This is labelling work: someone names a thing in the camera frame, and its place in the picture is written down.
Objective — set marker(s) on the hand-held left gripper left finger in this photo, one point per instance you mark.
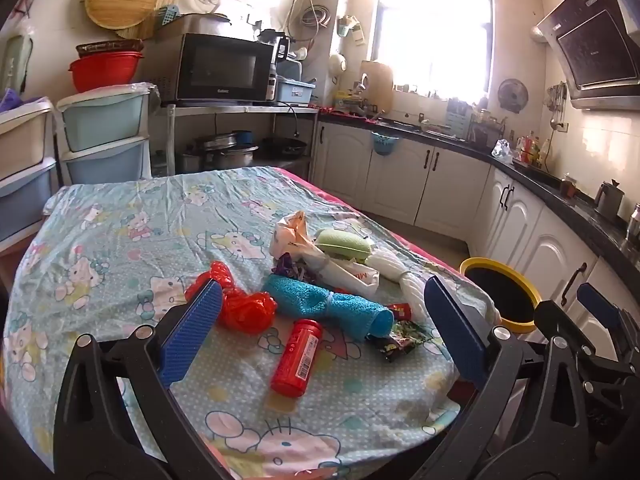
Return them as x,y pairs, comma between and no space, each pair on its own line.
192,330

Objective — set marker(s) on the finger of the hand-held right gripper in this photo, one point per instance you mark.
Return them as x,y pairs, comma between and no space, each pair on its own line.
597,300
555,317

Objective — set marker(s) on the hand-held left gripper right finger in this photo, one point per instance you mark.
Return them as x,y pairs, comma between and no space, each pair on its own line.
455,330

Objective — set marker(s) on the yellow rimmed bin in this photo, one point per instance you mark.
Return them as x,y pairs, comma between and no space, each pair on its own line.
505,295

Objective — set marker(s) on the dark snack wrapper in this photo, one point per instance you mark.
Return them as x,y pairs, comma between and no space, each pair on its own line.
400,340

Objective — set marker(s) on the red plastic bag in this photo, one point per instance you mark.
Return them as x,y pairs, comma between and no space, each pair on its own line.
245,310

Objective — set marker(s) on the small red wrapper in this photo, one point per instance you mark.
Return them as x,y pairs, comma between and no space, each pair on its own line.
399,311

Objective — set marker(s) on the white twisted cloth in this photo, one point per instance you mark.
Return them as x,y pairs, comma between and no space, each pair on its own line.
400,270

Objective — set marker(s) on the red plastic tube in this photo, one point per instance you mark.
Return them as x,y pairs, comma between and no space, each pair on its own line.
297,357

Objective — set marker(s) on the white plastic bag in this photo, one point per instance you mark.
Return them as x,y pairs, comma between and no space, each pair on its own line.
355,277

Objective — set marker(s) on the purple wrapper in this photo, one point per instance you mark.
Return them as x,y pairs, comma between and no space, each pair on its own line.
285,265

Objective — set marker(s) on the blue towel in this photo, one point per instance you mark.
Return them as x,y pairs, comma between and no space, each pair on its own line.
320,305

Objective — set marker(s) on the white orange paper bag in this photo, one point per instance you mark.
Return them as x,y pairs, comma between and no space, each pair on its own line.
287,240

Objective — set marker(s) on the green sponge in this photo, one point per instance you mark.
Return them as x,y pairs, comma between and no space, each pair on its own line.
345,245

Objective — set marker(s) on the shiny steel pitcher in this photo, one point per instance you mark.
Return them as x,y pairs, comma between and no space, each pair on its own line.
634,222

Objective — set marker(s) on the black kitchen countertop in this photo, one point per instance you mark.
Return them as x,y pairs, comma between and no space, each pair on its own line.
590,212

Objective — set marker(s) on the cat print blue blanket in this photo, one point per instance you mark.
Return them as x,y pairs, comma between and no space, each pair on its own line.
125,260

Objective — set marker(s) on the dark steel kettle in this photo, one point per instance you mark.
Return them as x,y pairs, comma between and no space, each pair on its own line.
609,202

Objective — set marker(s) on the pink fleece blanket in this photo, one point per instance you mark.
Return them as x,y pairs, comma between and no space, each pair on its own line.
400,238

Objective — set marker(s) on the brown glass jar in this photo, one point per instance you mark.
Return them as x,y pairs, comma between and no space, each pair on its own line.
568,187

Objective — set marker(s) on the cluster of condiment bottles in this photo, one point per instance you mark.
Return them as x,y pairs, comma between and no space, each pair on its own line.
532,150

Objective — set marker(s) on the clear plastic bag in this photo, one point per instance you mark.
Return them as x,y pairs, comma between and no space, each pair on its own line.
502,150

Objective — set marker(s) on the steel pot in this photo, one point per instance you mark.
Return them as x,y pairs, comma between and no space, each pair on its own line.
220,155

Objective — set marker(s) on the blue hanging bin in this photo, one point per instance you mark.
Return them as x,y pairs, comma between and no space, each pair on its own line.
386,144

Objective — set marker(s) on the blue cup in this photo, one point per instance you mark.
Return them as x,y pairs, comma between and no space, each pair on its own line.
244,137

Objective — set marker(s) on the black dish rack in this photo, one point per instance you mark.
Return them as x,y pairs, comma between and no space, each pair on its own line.
484,130

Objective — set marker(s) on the hanging kitchen utensils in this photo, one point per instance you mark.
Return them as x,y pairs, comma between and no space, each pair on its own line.
556,102

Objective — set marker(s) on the black wok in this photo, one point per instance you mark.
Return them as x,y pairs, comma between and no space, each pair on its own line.
284,147

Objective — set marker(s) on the mint drawer organizer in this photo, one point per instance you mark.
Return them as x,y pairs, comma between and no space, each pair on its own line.
457,117

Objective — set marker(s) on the pale blue drawer unit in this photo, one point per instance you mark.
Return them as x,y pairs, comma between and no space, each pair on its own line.
100,130

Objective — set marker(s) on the steel shelf rack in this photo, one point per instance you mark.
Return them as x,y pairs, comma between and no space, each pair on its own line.
225,109

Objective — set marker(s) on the white blue drawer unit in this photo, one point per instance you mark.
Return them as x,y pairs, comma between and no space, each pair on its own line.
25,170

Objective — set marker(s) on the black range hood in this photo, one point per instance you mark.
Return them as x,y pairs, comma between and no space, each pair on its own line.
595,45

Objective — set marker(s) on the wooden cutting board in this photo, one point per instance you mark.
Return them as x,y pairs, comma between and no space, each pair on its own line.
379,85

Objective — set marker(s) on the steel faucet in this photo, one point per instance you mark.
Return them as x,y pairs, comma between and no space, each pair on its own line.
364,87

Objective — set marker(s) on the grey blue dish bin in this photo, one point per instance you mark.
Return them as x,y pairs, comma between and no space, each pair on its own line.
295,91

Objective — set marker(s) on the black microwave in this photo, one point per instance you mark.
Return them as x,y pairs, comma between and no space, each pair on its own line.
220,67

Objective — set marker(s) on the red plastic basin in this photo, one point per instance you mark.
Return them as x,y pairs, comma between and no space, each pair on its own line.
100,75

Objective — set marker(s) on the white round hanging pot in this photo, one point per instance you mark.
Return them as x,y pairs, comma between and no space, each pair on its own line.
339,62

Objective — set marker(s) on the purple cloth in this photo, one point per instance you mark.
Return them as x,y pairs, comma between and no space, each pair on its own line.
11,100

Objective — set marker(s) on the brown woven basket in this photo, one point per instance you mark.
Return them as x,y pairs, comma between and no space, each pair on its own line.
110,46

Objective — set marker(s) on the kitchen window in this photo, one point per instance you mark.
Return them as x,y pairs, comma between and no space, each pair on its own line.
430,25

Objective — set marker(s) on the green hanging basket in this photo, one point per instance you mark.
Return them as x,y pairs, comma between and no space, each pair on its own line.
349,27

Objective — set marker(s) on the wall outlet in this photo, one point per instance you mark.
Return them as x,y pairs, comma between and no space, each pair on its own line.
562,127

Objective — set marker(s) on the small wall fan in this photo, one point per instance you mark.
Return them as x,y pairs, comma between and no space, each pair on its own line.
513,95

